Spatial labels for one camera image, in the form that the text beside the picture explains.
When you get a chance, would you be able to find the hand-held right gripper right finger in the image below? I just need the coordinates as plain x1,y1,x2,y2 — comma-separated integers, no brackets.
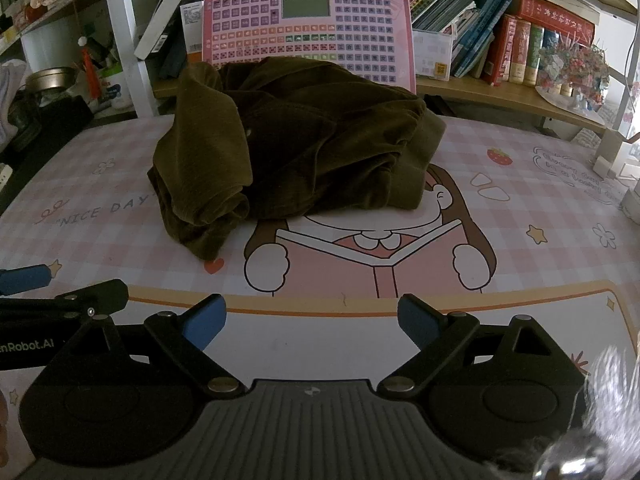
377,294,586,400

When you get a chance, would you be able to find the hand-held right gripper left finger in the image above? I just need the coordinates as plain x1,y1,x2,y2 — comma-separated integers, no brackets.
50,294,248,401

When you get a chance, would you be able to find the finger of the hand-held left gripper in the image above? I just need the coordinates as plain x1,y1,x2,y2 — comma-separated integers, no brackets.
0,279,130,322
0,266,54,297

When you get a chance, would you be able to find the olive green corduroy garment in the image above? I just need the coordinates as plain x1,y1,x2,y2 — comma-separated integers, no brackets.
146,56,447,262

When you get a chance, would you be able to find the pink cartoon desk mat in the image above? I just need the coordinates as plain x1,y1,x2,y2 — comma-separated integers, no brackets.
0,112,640,480

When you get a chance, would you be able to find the round metal tin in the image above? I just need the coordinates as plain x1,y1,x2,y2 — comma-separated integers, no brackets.
24,66,77,94

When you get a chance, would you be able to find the fluffy white sleeve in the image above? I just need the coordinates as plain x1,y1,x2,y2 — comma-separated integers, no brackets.
540,344,640,480

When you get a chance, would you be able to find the red tassel ornament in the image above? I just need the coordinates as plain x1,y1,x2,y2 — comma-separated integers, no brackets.
79,35,100,102

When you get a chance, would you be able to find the white plastic container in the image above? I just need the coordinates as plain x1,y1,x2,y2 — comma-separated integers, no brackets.
21,22,86,75

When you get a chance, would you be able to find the wooden desktop bookshelf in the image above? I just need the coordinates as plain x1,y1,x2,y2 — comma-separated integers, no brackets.
152,0,640,135

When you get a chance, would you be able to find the white cardboard box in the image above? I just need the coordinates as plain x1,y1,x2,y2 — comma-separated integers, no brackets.
412,29,457,81

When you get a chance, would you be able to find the white leaning book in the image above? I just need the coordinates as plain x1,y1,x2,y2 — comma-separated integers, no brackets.
134,0,202,59

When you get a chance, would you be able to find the row of assorted books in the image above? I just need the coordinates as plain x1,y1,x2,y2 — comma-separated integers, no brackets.
150,0,597,88

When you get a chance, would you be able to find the colourful paper flower bouquet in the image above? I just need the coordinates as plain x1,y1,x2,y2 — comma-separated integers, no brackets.
536,34,612,112

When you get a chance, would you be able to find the pink learning tablet toy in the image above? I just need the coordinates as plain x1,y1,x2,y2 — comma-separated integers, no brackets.
201,0,418,93

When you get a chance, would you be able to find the white metal shelf frame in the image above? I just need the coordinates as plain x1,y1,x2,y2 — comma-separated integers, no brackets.
100,0,157,119

